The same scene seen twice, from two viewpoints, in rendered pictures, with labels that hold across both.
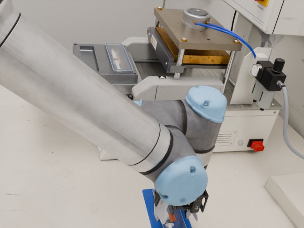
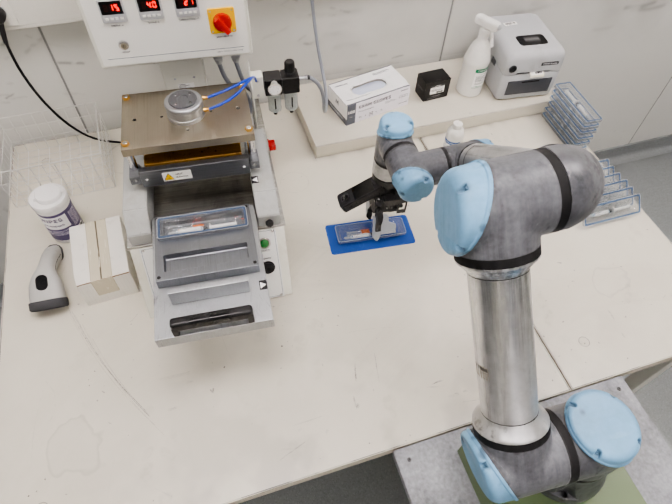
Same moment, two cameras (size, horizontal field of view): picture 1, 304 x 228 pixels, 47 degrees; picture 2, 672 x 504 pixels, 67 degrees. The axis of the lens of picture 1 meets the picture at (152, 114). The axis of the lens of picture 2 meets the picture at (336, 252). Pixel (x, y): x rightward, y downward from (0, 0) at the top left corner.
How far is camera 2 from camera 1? 1.06 m
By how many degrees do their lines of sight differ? 62
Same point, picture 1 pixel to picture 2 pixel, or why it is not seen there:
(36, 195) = (353, 348)
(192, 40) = (247, 122)
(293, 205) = (350, 140)
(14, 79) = not seen: hidden behind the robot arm
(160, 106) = (413, 155)
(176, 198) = not seen: hidden behind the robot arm
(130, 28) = not seen: outside the picture
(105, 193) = (342, 286)
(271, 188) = (322, 152)
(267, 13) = (242, 35)
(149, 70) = (180, 206)
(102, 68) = (236, 240)
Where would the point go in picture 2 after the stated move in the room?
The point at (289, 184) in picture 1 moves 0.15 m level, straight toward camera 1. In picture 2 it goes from (325, 135) to (366, 157)
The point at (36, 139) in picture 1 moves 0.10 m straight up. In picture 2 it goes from (255, 370) to (251, 351)
